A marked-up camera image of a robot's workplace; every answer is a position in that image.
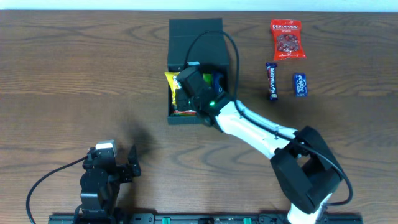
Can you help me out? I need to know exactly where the red snack bag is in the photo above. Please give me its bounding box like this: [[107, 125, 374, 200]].
[[270, 19, 307, 60]]

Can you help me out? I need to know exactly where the yellow snack bag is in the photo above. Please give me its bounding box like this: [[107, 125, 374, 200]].
[[165, 72, 181, 106]]

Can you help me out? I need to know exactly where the blue Oreo pack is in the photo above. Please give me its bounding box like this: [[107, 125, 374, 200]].
[[212, 70, 224, 95]]

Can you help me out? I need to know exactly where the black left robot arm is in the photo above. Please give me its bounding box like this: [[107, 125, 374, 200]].
[[72, 140, 141, 223]]

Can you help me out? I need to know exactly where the Haribo gummy bag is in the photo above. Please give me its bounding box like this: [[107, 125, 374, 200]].
[[170, 73, 214, 116]]

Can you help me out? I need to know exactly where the small blue candy pack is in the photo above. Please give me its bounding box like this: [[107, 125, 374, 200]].
[[293, 73, 308, 97]]

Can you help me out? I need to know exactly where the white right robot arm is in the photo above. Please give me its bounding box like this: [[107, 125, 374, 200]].
[[176, 67, 344, 223]]

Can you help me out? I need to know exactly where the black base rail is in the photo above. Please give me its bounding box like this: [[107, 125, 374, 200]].
[[47, 212, 364, 224]]

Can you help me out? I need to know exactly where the Dairy Milk chocolate bar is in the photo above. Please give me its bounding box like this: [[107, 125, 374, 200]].
[[266, 63, 278, 100]]

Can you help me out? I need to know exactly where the dark green open box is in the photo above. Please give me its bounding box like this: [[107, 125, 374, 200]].
[[166, 18, 229, 125]]

